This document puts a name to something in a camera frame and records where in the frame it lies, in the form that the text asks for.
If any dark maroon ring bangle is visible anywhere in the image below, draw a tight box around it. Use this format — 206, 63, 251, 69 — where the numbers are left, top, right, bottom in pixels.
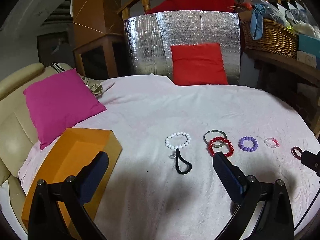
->
291, 146, 303, 160

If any pink clear bead bracelet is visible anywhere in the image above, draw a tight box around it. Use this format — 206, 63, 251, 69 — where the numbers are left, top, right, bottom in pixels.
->
263, 137, 281, 149

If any purple bead bracelet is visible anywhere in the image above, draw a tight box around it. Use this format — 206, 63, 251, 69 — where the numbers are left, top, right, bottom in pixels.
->
237, 136, 259, 152

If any silver metal cuff bangle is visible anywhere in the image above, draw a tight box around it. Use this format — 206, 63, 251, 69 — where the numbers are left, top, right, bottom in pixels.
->
203, 129, 227, 148

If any red bead bracelet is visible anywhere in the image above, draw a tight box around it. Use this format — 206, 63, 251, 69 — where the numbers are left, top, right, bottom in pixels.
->
208, 136, 235, 158

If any black hair tie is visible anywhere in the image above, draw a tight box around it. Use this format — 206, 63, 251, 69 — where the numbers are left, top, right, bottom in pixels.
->
174, 148, 193, 175

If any white bead bracelet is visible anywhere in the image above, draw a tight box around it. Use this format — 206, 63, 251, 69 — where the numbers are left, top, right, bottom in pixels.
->
164, 132, 192, 151

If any orange cardboard tray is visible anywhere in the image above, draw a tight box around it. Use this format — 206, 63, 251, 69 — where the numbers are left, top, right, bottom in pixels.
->
21, 128, 122, 239

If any pink white bed blanket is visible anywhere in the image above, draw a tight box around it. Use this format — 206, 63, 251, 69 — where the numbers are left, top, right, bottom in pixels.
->
18, 73, 320, 240

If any wooden side shelf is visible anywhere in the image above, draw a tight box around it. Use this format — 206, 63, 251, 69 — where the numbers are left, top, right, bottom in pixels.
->
245, 48, 319, 87

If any magenta pillow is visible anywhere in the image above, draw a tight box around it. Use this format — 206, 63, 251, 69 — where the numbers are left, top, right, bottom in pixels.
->
23, 69, 106, 150

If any wicker basket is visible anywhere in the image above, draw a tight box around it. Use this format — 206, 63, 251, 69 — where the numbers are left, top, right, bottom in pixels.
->
241, 19, 298, 59

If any small red pillow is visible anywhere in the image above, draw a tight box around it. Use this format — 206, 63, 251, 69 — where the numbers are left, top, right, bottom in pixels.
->
170, 43, 228, 86

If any blue cloth in basket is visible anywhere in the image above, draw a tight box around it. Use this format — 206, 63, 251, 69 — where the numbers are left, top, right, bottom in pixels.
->
249, 3, 286, 41

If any floral patterned cloth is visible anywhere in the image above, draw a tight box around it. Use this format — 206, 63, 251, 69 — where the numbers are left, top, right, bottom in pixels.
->
82, 77, 115, 99

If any silver foil insulation panel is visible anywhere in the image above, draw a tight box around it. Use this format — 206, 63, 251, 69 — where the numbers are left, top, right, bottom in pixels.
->
124, 10, 241, 85

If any large red cushion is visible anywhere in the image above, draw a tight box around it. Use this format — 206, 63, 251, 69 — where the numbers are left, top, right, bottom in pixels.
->
145, 0, 235, 14

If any orange wooden pillar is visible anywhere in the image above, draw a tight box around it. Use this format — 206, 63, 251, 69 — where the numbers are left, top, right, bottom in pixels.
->
72, 0, 124, 47

